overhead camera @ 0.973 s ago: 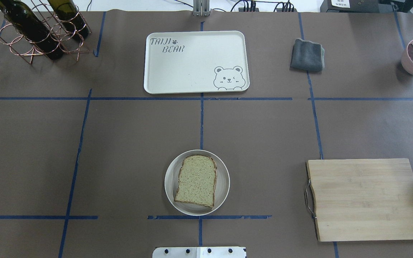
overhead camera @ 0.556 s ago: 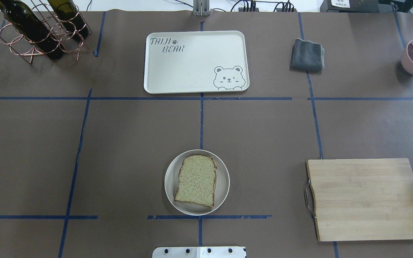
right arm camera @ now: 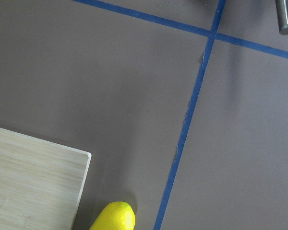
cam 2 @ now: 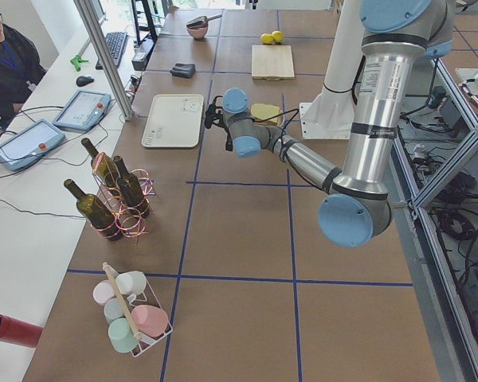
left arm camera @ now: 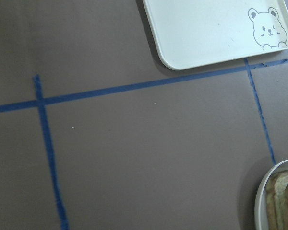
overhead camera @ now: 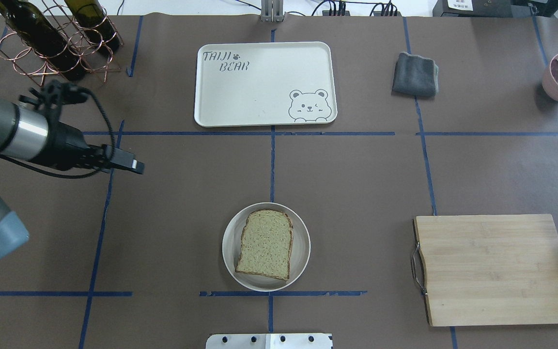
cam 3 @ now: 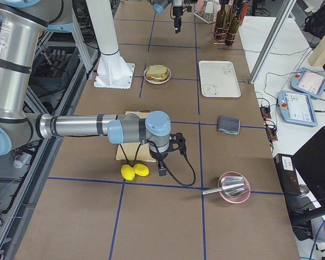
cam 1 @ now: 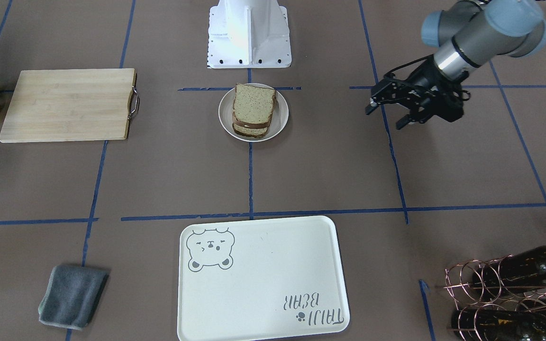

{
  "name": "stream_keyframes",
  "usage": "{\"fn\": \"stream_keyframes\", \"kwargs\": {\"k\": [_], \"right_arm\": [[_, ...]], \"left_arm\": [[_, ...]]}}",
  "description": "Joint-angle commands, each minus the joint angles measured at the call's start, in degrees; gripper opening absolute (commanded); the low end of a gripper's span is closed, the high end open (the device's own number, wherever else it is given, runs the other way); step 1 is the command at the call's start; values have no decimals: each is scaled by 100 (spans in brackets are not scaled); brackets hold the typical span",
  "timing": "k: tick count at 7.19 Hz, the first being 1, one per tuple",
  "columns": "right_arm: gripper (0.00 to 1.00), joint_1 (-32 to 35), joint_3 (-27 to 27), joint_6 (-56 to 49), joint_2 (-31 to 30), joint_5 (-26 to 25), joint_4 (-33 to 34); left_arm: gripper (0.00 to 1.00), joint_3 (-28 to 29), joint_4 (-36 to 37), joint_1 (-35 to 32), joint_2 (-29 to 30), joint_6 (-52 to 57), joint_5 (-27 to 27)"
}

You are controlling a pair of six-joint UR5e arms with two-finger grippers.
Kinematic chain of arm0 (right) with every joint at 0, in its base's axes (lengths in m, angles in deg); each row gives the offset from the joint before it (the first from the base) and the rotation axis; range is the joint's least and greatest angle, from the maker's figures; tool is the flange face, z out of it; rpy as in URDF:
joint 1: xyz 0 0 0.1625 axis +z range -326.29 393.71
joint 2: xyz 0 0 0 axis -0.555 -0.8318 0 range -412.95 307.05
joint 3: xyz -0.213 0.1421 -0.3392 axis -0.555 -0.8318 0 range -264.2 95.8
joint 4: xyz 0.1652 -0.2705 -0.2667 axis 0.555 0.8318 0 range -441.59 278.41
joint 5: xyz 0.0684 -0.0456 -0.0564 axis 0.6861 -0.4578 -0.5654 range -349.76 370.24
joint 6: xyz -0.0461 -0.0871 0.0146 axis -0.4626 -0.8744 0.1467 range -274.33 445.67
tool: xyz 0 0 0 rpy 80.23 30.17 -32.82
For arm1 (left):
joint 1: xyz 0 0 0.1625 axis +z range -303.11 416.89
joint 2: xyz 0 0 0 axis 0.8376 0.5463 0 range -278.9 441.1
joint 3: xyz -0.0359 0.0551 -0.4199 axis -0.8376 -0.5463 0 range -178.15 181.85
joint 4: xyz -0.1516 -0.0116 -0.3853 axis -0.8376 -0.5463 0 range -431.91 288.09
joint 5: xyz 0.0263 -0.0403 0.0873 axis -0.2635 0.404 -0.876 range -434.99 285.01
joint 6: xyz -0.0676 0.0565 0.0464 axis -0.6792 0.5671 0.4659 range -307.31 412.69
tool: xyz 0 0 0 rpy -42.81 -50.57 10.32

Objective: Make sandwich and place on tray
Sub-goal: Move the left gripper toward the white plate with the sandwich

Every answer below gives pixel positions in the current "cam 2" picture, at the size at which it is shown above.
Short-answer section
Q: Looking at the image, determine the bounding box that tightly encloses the folded grey cloth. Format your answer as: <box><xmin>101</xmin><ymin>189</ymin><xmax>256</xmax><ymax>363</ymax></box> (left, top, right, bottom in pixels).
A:
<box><xmin>170</xmin><ymin>63</ymin><xmax>196</xmax><ymax>79</ymax></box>

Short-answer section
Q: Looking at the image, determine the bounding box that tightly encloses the far teach pendant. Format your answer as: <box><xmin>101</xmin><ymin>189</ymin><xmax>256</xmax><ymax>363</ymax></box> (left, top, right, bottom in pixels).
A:
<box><xmin>53</xmin><ymin>90</ymin><xmax>112</xmax><ymax>132</ymax></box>

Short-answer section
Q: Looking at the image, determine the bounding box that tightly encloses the green wine bottle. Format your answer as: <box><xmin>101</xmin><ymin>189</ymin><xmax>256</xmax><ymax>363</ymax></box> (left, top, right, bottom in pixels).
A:
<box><xmin>64</xmin><ymin>179</ymin><xmax>123</xmax><ymax>241</ymax></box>
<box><xmin>80</xmin><ymin>138</ymin><xmax>119</xmax><ymax>188</ymax></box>
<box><xmin>112</xmin><ymin>155</ymin><xmax>150</xmax><ymax>218</ymax></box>

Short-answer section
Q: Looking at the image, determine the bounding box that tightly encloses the black computer mouse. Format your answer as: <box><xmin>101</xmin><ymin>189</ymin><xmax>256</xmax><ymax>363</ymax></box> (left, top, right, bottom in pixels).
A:
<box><xmin>76</xmin><ymin>76</ymin><xmax>95</xmax><ymax>88</ymax></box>

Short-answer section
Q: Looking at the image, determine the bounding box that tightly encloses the red cylinder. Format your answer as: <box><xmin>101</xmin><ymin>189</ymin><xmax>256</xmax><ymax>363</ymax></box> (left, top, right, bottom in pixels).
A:
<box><xmin>0</xmin><ymin>314</ymin><xmax>43</xmax><ymax>348</ymax></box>

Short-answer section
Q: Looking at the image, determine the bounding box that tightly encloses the near teach pendant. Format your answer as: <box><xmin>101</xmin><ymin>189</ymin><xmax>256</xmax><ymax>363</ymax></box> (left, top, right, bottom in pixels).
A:
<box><xmin>0</xmin><ymin>119</ymin><xmax>65</xmax><ymax>172</ymax></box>

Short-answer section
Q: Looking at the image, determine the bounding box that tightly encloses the white cup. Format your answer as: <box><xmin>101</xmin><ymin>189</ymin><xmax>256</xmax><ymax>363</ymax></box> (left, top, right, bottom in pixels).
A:
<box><xmin>116</xmin><ymin>271</ymin><xmax>147</xmax><ymax>295</ymax></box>

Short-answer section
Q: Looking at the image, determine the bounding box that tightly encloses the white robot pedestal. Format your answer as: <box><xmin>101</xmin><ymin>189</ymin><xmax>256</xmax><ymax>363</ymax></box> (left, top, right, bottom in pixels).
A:
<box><xmin>300</xmin><ymin>0</ymin><xmax>365</xmax><ymax>139</ymax></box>

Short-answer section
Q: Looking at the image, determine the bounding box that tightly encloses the left yellow lemon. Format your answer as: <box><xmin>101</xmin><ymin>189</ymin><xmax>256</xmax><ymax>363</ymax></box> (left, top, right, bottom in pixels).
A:
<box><xmin>260</xmin><ymin>33</ymin><xmax>274</xmax><ymax>45</ymax></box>

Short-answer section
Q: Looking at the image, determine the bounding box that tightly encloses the wooden cutting board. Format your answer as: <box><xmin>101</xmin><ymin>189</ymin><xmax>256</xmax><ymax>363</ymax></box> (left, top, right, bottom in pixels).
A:
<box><xmin>251</xmin><ymin>45</ymin><xmax>295</xmax><ymax>80</ymax></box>

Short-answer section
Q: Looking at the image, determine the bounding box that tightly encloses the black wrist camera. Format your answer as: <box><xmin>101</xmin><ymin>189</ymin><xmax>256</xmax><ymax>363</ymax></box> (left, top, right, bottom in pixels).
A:
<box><xmin>204</xmin><ymin>95</ymin><xmax>226</xmax><ymax>129</ymax></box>

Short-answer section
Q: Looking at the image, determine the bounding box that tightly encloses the green wine bottle back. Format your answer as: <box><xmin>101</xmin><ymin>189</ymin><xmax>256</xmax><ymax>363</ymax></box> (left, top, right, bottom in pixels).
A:
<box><xmin>80</xmin><ymin>138</ymin><xmax>119</xmax><ymax>188</ymax></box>

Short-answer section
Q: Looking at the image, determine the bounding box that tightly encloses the right yellow lemon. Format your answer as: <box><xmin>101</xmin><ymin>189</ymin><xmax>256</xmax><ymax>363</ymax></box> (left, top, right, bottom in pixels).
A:
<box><xmin>271</xmin><ymin>30</ymin><xmax>284</xmax><ymax>44</ymax></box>

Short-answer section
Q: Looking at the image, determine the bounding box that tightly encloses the metal scoop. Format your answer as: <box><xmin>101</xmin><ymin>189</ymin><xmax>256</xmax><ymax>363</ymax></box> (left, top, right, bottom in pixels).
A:
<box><xmin>186</xmin><ymin>14</ymin><xmax>222</xmax><ymax>29</ymax></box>

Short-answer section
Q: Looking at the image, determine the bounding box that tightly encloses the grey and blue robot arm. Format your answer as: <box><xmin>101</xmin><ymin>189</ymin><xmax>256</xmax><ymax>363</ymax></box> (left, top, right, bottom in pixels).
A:
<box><xmin>206</xmin><ymin>1</ymin><xmax>456</xmax><ymax>248</ymax></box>

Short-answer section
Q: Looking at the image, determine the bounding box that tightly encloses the green wine bottle front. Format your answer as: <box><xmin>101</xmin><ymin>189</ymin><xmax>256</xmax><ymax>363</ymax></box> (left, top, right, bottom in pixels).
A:
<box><xmin>64</xmin><ymin>179</ymin><xmax>123</xmax><ymax>241</ymax></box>

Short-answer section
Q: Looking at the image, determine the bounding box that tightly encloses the person in black jacket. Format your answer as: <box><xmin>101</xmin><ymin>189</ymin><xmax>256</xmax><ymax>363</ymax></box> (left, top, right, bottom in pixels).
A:
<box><xmin>0</xmin><ymin>13</ymin><xmax>46</xmax><ymax>129</ymax></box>

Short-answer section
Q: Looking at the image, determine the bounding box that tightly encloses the aluminium frame post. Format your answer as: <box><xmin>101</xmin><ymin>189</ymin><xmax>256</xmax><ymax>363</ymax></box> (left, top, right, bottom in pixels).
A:
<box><xmin>73</xmin><ymin>0</ymin><xmax>134</xmax><ymax>121</ymax></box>

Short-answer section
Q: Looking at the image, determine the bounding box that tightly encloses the cream bear tray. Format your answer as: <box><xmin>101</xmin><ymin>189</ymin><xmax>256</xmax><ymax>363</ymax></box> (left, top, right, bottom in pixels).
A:
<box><xmin>141</xmin><ymin>94</ymin><xmax>204</xmax><ymax>149</ymax></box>

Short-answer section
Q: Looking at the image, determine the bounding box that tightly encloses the green tool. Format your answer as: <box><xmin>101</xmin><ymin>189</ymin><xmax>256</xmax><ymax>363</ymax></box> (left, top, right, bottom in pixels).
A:
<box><xmin>70</xmin><ymin>55</ymin><xmax>88</xmax><ymax>72</ymax></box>

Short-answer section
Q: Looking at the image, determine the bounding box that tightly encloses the white round plate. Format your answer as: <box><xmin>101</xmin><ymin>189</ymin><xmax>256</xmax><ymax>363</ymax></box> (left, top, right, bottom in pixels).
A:
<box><xmin>249</xmin><ymin>103</ymin><xmax>286</xmax><ymax>128</ymax></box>

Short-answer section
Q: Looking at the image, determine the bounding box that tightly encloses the black keyboard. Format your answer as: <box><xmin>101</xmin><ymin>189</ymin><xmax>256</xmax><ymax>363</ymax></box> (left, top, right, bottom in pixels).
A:
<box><xmin>105</xmin><ymin>32</ymin><xmax>128</xmax><ymax>67</ymax></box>

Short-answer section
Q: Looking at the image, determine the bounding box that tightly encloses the salmon pink cup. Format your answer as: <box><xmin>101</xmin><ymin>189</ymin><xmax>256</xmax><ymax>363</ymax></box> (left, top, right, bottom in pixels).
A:
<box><xmin>131</xmin><ymin>305</ymin><xmax>169</xmax><ymax>337</ymax></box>

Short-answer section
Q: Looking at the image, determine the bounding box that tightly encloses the white wire cup rack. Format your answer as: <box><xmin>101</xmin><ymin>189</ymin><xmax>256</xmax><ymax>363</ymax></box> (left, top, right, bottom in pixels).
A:
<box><xmin>102</xmin><ymin>263</ymin><xmax>173</xmax><ymax>357</ymax></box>

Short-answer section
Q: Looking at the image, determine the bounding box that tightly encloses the teach pendant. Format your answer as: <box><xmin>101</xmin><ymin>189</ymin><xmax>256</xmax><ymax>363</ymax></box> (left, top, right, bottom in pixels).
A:
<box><xmin>53</xmin><ymin>90</ymin><xmax>112</xmax><ymax>132</ymax></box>
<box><xmin>0</xmin><ymin>119</ymin><xmax>65</xmax><ymax>172</ymax></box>

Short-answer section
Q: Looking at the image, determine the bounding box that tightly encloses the pink bowl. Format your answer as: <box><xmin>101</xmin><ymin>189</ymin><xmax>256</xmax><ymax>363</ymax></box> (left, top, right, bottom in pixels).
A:
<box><xmin>186</xmin><ymin>24</ymin><xmax>209</xmax><ymax>40</ymax></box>

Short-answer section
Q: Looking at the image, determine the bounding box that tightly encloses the light pink cup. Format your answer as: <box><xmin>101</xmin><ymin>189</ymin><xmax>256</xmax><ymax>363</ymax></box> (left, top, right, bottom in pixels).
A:
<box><xmin>92</xmin><ymin>280</ymin><xmax>116</xmax><ymax>306</ymax></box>

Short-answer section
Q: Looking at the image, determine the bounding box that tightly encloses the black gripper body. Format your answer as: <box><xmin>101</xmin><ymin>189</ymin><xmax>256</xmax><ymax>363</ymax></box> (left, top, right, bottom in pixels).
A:
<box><xmin>221</xmin><ymin>121</ymin><xmax>233</xmax><ymax>151</ymax></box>

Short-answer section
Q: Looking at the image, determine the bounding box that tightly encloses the grey cup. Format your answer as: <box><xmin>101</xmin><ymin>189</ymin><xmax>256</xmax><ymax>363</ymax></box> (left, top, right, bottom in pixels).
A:
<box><xmin>104</xmin><ymin>298</ymin><xmax>124</xmax><ymax>325</ymax></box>

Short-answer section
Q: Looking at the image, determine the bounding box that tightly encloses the mint green cup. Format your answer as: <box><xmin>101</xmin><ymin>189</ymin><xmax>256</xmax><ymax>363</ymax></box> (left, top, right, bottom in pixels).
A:
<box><xmin>108</xmin><ymin>318</ymin><xmax>139</xmax><ymax>353</ymax></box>

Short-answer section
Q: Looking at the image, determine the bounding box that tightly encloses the yellow lemon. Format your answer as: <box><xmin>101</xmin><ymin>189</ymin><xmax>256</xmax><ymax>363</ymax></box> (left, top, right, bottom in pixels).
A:
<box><xmin>271</xmin><ymin>30</ymin><xmax>284</xmax><ymax>44</ymax></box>
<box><xmin>260</xmin><ymin>33</ymin><xmax>274</xmax><ymax>45</ymax></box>

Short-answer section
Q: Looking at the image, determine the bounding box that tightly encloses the copper wire bottle rack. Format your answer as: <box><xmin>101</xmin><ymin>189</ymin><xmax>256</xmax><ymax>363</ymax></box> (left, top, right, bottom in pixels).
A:
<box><xmin>92</xmin><ymin>174</ymin><xmax>148</xmax><ymax>241</ymax></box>

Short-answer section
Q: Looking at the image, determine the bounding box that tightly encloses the green wine bottle middle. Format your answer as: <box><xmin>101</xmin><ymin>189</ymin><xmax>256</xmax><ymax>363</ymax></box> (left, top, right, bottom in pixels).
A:
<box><xmin>112</xmin><ymin>155</ymin><xmax>150</xmax><ymax>218</ymax></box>

